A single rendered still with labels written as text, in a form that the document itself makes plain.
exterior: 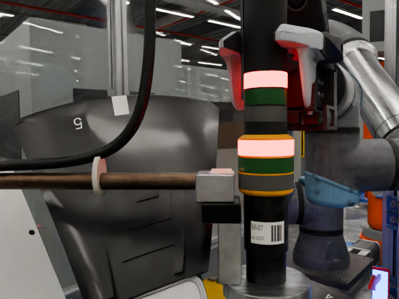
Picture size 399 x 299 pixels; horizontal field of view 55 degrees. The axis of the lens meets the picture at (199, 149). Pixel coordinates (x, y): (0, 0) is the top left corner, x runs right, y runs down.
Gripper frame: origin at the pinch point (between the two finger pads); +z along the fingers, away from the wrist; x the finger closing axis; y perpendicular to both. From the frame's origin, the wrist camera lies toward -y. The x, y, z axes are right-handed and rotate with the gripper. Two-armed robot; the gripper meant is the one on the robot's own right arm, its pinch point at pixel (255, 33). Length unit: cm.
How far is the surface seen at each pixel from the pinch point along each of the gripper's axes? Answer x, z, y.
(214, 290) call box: 25, -42, 40
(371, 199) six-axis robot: 27, -387, 74
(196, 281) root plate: 4.7, 1.0, 19.2
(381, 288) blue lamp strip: -6.3, -35.7, 31.0
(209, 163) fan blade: 7.6, -6.8, 10.4
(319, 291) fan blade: 0.7, -25.3, 29.0
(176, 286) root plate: 6.3, 1.5, 19.7
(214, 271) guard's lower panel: 55, -98, 59
